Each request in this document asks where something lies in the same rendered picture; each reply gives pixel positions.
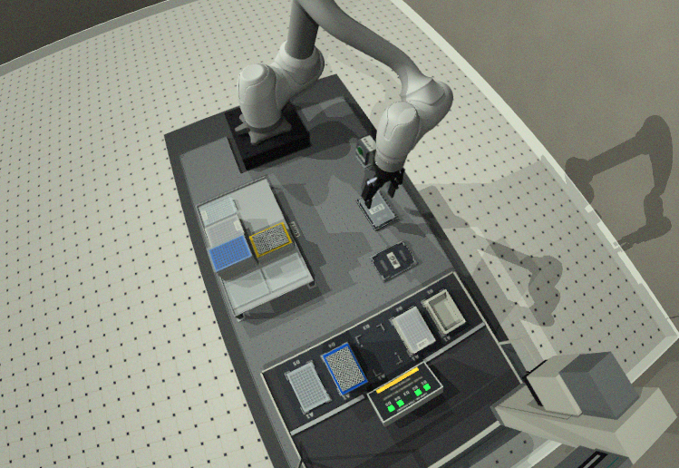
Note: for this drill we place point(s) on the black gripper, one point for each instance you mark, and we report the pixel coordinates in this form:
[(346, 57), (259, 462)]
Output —
[(371, 186)]

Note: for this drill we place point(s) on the white ready key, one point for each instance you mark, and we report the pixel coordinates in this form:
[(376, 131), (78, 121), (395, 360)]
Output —
[(365, 151)]

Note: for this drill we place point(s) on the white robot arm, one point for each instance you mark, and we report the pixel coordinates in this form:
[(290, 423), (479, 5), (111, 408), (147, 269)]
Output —
[(264, 90)]

